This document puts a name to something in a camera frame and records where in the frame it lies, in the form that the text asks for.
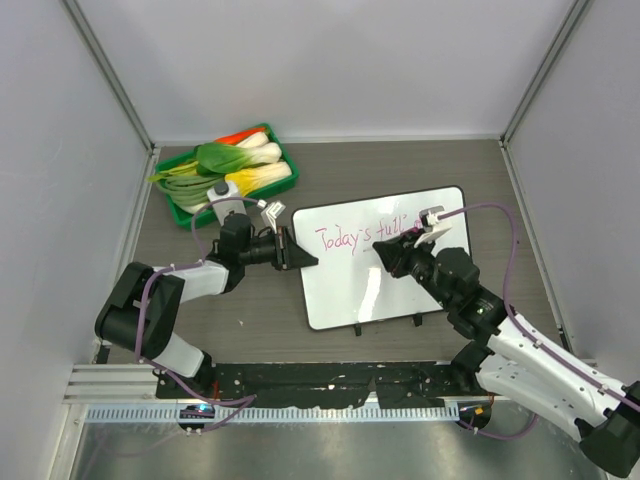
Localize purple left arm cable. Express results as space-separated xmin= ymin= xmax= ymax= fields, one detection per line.
xmin=133 ymin=196 xmax=274 ymax=434

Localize white whiteboard black frame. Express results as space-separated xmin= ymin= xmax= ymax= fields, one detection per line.
xmin=292 ymin=186 xmax=465 ymax=331

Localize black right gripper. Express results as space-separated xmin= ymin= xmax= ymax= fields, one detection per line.
xmin=373 ymin=228 xmax=455 ymax=309

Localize white bottle grey cap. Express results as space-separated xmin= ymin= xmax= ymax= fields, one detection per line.
xmin=207 ymin=180 xmax=246 ymax=225

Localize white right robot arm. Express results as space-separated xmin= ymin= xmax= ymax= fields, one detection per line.
xmin=373 ymin=232 xmax=639 ymax=478

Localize green long beans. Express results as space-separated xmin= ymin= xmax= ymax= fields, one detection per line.
xmin=147 ymin=171 xmax=224 ymax=213

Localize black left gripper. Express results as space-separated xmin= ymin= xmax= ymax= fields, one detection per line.
xmin=240 ymin=227 xmax=317 ymax=272

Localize orange carrot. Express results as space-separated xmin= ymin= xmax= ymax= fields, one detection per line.
xmin=215 ymin=126 xmax=266 ymax=145

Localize green bok choy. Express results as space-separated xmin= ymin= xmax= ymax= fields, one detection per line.
xmin=194 ymin=142 xmax=282 ymax=176

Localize slotted grey cable duct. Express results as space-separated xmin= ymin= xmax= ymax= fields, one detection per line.
xmin=85 ymin=401 xmax=459 ymax=424

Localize green plastic tray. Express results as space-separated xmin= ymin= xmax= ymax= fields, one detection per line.
xmin=147 ymin=123 xmax=299 ymax=230

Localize yellow white cabbage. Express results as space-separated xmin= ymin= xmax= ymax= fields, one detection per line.
xmin=224 ymin=161 xmax=292 ymax=196

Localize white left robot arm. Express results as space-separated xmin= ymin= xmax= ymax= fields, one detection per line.
xmin=94 ymin=213 xmax=319 ymax=399

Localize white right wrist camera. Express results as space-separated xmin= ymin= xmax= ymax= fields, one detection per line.
xmin=414 ymin=205 xmax=452 ymax=249

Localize white bok choy stalk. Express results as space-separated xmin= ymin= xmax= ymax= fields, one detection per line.
xmin=236 ymin=131 xmax=270 ymax=149

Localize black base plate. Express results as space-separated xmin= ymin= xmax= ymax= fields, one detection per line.
xmin=153 ymin=361 xmax=498 ymax=410

